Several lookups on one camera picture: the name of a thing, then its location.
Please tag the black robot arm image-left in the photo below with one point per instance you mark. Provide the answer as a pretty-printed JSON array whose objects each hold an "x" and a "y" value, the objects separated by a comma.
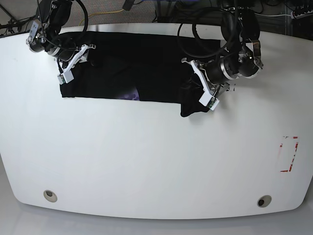
[{"x": 45, "y": 35}]

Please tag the table cable grommet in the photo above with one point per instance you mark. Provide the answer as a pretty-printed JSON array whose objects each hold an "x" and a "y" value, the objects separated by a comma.
[
  {"x": 50, "y": 196},
  {"x": 264, "y": 201}
]

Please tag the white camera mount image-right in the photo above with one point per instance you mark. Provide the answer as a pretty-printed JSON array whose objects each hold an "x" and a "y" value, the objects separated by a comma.
[{"x": 211, "y": 92}]

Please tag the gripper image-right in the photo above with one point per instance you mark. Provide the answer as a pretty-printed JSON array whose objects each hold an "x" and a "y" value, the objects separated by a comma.
[{"x": 216, "y": 73}]

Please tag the black cable bundle floor left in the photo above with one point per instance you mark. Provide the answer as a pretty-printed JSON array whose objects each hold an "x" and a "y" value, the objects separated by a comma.
[{"x": 16, "y": 16}]

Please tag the red tape rectangle marking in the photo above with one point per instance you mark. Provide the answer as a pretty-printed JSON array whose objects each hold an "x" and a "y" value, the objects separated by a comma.
[{"x": 287, "y": 153}]

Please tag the right table cable grommet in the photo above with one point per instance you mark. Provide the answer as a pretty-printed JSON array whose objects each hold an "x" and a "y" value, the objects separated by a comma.
[{"x": 264, "y": 201}]

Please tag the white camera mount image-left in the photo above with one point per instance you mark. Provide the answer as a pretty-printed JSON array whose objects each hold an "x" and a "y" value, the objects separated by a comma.
[{"x": 65, "y": 74}]

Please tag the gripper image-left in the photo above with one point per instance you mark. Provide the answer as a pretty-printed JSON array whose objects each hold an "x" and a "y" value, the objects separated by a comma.
[{"x": 66, "y": 47}]

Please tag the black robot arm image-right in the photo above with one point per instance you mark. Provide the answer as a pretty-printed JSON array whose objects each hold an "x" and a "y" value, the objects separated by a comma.
[{"x": 240, "y": 56}]

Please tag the left table cable grommet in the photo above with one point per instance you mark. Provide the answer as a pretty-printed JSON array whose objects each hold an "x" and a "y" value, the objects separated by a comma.
[{"x": 50, "y": 196}]

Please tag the white power strip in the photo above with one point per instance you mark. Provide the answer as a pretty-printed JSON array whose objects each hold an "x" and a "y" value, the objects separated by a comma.
[{"x": 301, "y": 12}]

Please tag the black T-shirt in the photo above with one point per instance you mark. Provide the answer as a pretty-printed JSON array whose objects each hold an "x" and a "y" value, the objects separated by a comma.
[{"x": 143, "y": 67}]

